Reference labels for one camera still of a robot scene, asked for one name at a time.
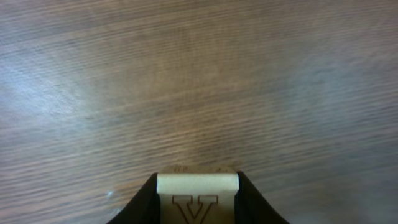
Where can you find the blue sided plain wooden block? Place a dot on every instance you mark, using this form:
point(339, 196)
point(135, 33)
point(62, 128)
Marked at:
point(197, 194)

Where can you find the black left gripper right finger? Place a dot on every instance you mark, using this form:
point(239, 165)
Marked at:
point(250, 207)

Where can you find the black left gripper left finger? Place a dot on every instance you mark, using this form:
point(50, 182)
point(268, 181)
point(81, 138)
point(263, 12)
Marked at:
point(143, 208)

